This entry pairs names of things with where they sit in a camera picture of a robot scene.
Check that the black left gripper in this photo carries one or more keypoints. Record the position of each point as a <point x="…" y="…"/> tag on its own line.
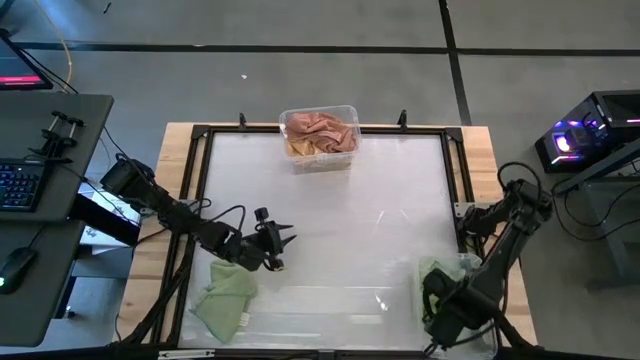
<point x="260" y="245"/>

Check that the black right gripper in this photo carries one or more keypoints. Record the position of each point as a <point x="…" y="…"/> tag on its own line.
<point x="460" y="312"/>

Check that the yellow towel with white grid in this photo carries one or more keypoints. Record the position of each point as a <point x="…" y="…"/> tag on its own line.
<point x="300" y="148"/>

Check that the salmon towel with white grid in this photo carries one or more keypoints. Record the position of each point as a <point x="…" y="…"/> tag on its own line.
<point x="320" y="132"/>

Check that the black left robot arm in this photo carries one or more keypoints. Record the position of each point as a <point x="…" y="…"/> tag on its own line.
<point x="165" y="205"/>

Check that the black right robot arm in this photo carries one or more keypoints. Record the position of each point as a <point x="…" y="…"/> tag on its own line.
<point x="505" y="250"/>

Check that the large clear plastic bin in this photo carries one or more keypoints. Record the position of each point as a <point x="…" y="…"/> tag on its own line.
<point x="487" y="345"/>

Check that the small clear plastic bin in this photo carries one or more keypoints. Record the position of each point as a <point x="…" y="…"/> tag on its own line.
<point x="320" y="164"/>

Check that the pale green towel with tag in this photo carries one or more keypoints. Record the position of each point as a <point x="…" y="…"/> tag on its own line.
<point x="225" y="300"/>

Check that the white printed box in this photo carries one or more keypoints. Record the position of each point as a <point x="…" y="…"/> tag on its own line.
<point x="117" y="207"/>

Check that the black computer with coloured lights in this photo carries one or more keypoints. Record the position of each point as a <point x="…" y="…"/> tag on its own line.
<point x="590" y="130"/>

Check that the black clamp stand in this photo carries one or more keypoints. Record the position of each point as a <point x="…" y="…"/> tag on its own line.
<point x="57" y="137"/>

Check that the dark grey desk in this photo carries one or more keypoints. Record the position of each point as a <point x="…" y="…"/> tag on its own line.
<point x="30" y="310"/>

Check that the black backlit keyboard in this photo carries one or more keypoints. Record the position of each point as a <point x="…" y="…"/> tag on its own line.
<point x="20" y="185"/>

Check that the black computer mouse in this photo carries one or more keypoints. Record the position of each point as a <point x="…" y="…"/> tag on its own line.
<point x="15" y="267"/>

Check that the desk monitor with red bar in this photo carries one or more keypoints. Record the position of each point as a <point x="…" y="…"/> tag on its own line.
<point x="15" y="65"/>

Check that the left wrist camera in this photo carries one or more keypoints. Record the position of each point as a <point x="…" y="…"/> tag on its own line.
<point x="276" y="265"/>

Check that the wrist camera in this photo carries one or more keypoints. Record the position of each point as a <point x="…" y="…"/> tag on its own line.
<point x="276" y="265"/>
<point x="435" y="282"/>

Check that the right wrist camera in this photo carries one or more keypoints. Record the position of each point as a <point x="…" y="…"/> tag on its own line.
<point x="435" y="282"/>

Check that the black metal table frame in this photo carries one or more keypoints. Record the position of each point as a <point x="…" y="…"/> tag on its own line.
<point x="225" y="130"/>

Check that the black frame clamp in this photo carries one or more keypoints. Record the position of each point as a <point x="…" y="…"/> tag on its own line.
<point x="242" y="120"/>
<point x="401" y="118"/>

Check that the silver metal bracket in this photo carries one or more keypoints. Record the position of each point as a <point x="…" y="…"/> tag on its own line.
<point x="185" y="354"/>

